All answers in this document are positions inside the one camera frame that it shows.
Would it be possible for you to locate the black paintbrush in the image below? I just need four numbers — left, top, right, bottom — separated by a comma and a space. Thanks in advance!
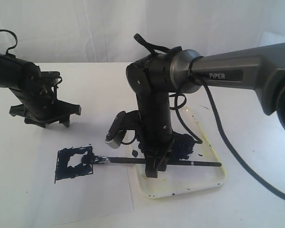
81, 155, 222, 167

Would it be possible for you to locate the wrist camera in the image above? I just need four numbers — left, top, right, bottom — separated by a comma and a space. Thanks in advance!
41, 71, 63, 86
105, 110, 140, 149

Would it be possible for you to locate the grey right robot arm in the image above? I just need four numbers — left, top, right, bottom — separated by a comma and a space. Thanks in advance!
125, 41, 285, 178

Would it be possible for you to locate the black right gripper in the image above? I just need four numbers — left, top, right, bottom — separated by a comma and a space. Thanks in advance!
136, 92, 174, 178

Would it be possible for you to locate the white plastic paint tray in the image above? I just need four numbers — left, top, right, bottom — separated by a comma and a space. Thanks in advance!
127, 106, 226, 199

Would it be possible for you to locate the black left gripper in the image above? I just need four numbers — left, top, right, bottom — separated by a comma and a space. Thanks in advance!
9, 85, 81, 128

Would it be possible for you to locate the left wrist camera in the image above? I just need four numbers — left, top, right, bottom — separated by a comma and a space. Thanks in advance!
41, 71, 63, 86

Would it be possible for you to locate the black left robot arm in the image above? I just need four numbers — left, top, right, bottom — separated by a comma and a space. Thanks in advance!
0, 54, 82, 128

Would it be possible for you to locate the white backdrop curtain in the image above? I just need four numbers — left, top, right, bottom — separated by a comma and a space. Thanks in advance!
0, 0, 285, 63

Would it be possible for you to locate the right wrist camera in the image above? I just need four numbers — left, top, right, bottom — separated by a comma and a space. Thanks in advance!
105, 110, 140, 149

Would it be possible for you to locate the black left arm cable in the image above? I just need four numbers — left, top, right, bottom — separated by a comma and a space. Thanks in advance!
0, 29, 18, 57

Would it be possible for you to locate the white paper sheet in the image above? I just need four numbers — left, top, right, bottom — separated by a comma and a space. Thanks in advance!
26, 112, 133, 228

